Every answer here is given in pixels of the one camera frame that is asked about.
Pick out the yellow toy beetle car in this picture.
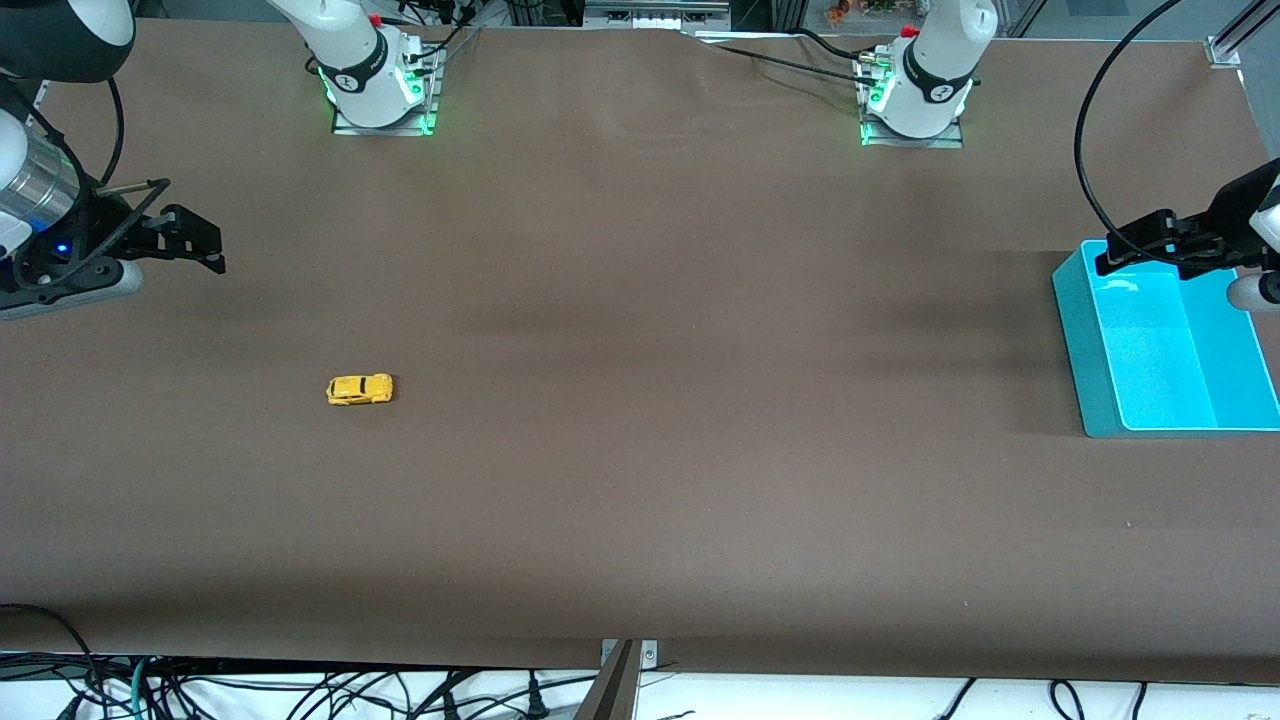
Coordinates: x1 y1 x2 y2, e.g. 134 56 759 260
326 373 395 406

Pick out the teal plastic bin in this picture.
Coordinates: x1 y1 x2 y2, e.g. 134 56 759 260
1052 238 1280 439

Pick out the aluminium corner profile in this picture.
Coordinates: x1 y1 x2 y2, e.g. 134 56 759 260
1205 0 1280 69

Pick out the brown table cover sheet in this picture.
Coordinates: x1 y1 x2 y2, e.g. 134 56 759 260
0 20 1280 686

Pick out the grey background device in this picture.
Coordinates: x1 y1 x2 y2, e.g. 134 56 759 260
585 0 731 29

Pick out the dark metal bar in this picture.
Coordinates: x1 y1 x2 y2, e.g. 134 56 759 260
572 640 641 720

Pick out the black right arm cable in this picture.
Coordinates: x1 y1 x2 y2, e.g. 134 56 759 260
95 75 126 191

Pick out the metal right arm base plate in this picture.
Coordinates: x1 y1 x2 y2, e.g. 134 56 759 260
330 45 441 136

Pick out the short black table cable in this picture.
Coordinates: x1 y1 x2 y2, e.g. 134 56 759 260
790 25 886 61

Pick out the black looped floor cable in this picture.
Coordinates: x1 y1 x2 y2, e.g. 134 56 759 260
0 603 101 720

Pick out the long black table cable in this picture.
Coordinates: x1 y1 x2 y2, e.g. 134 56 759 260
695 38 881 89

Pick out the tangled black cable bundle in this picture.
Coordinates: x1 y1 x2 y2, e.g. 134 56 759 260
150 665 601 720

